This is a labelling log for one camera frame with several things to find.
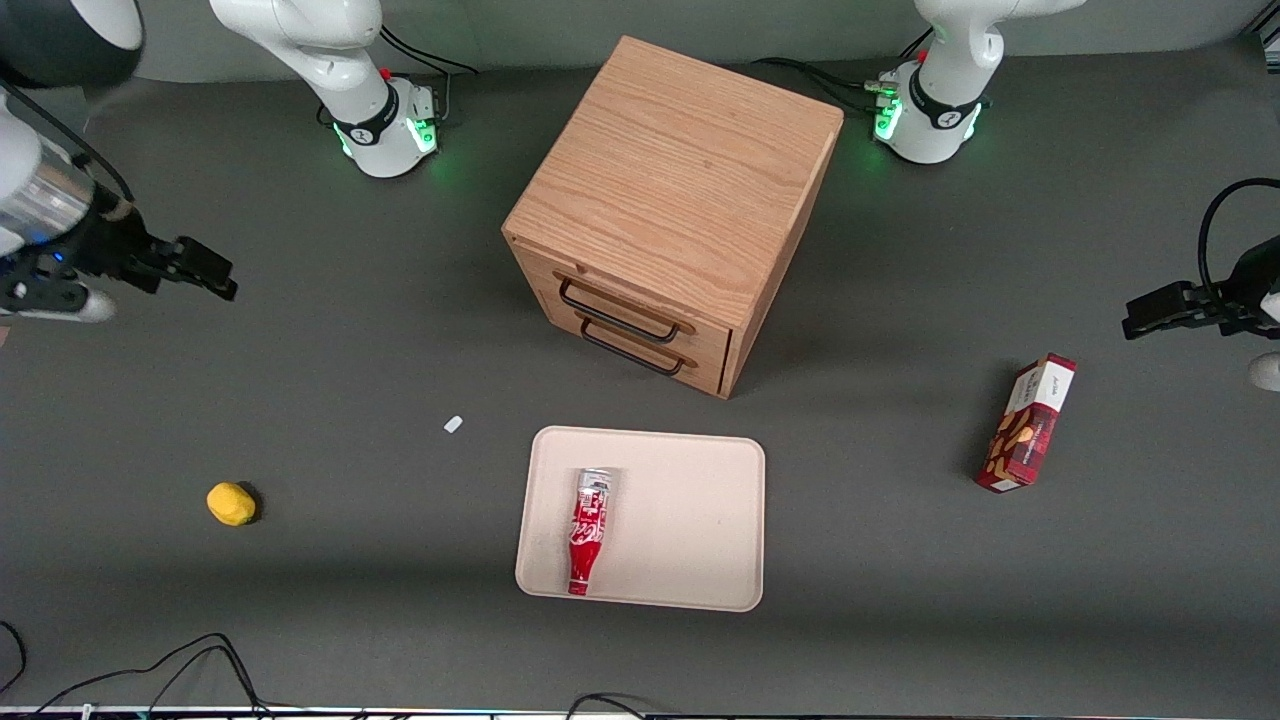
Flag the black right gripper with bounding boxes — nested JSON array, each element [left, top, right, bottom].
[[60, 205, 238, 301]]

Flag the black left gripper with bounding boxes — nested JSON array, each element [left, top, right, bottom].
[[1122, 235, 1280, 341]]

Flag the red coke bottle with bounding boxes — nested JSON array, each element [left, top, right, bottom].
[[566, 466, 621, 598]]

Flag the beige plastic tray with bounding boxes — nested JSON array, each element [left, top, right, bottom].
[[514, 425, 767, 613]]

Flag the red tartan shortbread box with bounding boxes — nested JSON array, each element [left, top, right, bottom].
[[975, 352, 1079, 494]]

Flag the yellow lemon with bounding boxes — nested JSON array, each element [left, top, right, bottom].
[[206, 481, 258, 528]]

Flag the wooden two-drawer cabinet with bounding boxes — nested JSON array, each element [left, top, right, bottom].
[[501, 35, 845, 401]]

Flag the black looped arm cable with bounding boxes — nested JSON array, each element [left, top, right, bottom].
[[1198, 178, 1280, 301]]

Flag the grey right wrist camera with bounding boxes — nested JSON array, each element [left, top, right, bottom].
[[0, 255, 119, 324]]

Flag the black cable along right arm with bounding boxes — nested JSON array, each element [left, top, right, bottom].
[[0, 85, 134, 206]]

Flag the black right base cable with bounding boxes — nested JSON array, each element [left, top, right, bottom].
[[380, 22, 479, 126]]

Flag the black base cable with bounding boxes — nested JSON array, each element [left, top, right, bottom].
[[752, 30, 931, 113], [380, 22, 479, 126]]

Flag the black floor cable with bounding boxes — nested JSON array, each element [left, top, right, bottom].
[[35, 633, 273, 717], [565, 692, 651, 720], [0, 620, 28, 696]]

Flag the black metal drawer handle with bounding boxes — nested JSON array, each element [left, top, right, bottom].
[[578, 318, 691, 378], [557, 277, 683, 346]]

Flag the black left base cable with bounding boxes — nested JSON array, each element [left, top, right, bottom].
[[752, 30, 931, 113]]

